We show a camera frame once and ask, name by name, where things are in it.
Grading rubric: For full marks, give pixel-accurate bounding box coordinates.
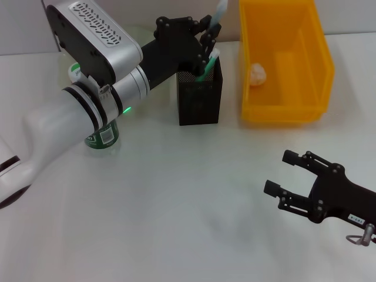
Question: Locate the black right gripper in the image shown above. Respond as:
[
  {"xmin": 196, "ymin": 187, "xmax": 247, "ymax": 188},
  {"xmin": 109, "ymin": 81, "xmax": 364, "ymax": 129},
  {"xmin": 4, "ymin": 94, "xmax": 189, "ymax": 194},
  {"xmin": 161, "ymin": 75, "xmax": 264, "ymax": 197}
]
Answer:
[{"xmin": 263, "ymin": 149, "xmax": 376, "ymax": 233}]

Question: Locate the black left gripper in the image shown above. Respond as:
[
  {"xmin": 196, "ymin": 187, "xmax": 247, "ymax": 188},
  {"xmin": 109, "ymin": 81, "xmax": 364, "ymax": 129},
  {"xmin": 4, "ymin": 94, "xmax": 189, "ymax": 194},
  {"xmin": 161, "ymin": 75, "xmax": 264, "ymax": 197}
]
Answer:
[{"xmin": 140, "ymin": 14, "xmax": 223, "ymax": 89}]

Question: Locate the grey marker pen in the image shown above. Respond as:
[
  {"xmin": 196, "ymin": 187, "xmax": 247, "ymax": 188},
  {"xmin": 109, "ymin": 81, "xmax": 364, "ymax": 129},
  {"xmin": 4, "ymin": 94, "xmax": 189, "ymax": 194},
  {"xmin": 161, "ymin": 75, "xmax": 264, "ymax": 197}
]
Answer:
[{"xmin": 209, "ymin": 0, "xmax": 229, "ymax": 31}]

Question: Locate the green utility knife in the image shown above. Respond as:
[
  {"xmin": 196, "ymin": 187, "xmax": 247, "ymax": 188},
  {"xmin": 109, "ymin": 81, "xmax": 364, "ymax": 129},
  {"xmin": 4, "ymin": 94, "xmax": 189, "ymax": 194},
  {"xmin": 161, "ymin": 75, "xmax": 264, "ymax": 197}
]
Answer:
[{"xmin": 195, "ymin": 48, "xmax": 221, "ymax": 83}]

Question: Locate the white paper ball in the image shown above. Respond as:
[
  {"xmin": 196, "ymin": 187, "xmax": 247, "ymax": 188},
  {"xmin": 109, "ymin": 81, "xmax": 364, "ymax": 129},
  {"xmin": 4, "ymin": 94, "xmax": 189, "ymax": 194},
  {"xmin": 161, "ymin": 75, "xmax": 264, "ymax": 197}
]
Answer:
[{"xmin": 249, "ymin": 63, "xmax": 268, "ymax": 86}]

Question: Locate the clear green-label water bottle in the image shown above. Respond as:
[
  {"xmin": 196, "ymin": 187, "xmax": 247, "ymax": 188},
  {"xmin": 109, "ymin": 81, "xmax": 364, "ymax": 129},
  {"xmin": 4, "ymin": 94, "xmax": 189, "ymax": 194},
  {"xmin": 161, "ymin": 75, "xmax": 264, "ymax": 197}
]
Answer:
[{"xmin": 68, "ymin": 62, "xmax": 122, "ymax": 157}]

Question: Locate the black mesh pen holder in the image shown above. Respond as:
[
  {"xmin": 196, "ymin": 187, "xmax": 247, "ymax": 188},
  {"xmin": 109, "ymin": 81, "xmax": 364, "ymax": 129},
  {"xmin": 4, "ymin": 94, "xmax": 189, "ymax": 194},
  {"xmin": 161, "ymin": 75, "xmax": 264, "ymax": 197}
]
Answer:
[{"xmin": 175, "ymin": 54, "xmax": 224, "ymax": 126}]

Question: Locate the yellow plastic bin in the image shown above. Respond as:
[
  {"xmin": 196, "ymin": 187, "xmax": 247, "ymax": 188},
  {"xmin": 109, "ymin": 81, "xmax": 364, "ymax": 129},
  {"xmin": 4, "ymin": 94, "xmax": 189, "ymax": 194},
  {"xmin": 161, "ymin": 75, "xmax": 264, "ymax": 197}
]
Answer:
[{"xmin": 238, "ymin": 0, "xmax": 335, "ymax": 124}]

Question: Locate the right gripper silver plug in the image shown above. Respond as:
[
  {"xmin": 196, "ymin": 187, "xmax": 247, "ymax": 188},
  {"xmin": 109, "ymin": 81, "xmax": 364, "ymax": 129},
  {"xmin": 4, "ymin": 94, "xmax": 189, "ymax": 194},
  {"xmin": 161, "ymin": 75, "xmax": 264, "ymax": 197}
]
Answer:
[{"xmin": 356, "ymin": 223, "xmax": 376, "ymax": 247}]

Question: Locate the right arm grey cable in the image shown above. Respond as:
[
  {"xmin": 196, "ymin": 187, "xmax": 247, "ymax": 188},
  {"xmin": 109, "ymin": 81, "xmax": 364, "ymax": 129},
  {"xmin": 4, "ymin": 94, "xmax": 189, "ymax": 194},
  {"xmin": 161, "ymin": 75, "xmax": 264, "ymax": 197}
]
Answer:
[{"xmin": 345, "ymin": 233, "xmax": 364, "ymax": 246}]

